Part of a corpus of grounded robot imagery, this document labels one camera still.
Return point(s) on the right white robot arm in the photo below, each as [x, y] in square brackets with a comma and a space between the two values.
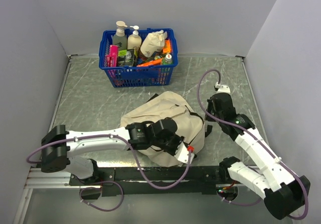
[282, 191]

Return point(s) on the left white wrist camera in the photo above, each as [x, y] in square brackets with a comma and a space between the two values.
[184, 154]

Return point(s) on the blue plastic shopping basket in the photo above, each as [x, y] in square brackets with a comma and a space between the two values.
[137, 76]

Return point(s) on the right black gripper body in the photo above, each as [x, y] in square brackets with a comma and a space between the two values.
[210, 109]

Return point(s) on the beige canvas backpack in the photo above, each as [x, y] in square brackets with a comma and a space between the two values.
[169, 104]

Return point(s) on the green black box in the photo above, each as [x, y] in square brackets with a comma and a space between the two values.
[127, 58]

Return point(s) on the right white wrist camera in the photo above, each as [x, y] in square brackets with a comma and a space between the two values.
[222, 88]

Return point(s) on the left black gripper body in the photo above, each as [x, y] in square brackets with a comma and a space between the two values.
[169, 145]

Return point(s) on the cream pump lotion bottle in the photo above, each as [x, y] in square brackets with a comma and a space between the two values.
[134, 41]

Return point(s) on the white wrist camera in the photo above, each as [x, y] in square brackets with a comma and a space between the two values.
[222, 88]
[184, 154]

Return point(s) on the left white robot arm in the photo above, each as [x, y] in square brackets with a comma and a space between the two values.
[63, 150]

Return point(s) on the small green red-capped bottle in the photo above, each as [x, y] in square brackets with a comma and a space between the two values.
[167, 60]

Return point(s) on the orange long packet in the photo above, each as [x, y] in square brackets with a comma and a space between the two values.
[151, 63]

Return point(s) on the green pump bottle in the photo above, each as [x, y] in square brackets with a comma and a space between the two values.
[120, 38]

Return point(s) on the pink box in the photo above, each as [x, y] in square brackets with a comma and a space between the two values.
[111, 57]

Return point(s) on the orange snack packet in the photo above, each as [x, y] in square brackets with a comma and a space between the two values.
[167, 49]

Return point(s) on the beige drawstring cloth pouch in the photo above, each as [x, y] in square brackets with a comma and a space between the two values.
[153, 43]

